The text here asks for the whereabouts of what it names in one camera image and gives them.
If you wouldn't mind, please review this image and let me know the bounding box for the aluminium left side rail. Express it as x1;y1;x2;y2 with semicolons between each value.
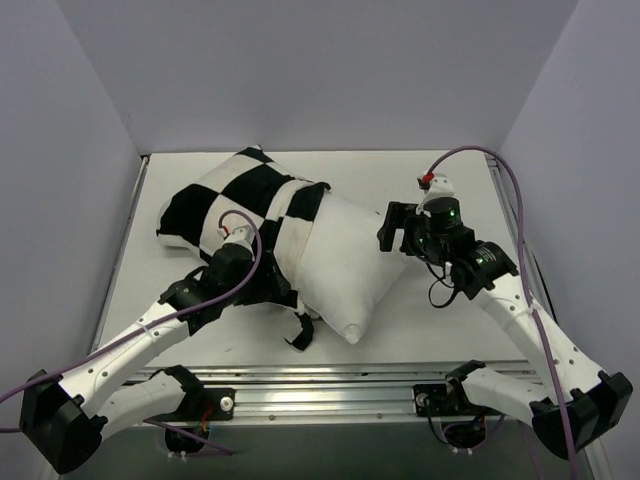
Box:
88;155;151;353

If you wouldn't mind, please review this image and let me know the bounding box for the aluminium front rail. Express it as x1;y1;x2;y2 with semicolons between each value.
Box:
57;360;576;429

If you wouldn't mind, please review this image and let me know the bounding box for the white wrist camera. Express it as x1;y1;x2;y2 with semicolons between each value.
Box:
219;225;255;250
416;172;455;215

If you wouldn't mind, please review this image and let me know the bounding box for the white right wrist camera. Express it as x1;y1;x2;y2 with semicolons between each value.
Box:
416;172;455;215

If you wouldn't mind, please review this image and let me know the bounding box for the aluminium rail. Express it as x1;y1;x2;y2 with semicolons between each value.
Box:
88;155;151;353
484;152;557;322
57;360;576;429

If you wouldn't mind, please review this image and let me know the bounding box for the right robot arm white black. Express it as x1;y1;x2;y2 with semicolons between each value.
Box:
377;197;633;459

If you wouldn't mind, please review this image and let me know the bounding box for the white pillow insert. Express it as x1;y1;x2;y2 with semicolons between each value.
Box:
274;192;406;345

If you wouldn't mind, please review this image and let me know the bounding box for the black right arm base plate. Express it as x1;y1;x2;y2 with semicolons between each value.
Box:
412;383;465;418

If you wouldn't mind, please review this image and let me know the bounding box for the aluminium right side rail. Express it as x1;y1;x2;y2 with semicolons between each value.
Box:
484;152;557;322

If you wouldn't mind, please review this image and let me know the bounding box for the black and white checkered pillowcase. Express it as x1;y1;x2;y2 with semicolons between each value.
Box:
156;145;330;351

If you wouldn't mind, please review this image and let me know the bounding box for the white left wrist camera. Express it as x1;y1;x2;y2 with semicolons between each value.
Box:
219;225;255;250

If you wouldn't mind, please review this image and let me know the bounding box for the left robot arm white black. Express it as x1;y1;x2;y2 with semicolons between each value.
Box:
19;244;297;474

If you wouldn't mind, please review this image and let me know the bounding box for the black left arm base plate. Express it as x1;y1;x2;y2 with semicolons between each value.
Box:
194;387;236;423

